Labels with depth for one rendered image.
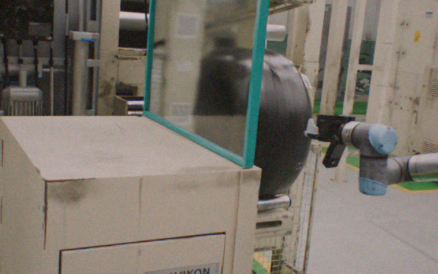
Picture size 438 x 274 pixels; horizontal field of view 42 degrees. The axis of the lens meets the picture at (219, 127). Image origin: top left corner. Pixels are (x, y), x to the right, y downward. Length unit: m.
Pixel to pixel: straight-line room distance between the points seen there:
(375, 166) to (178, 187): 0.72
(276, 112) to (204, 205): 0.88
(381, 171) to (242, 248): 0.60
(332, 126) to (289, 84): 0.29
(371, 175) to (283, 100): 0.46
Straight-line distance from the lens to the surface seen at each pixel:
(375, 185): 1.59
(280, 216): 2.09
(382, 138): 1.55
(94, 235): 0.98
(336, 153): 1.73
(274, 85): 1.90
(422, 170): 1.64
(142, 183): 0.98
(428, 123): 6.71
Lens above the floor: 1.53
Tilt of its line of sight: 10 degrees down
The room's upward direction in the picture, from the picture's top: 5 degrees clockwise
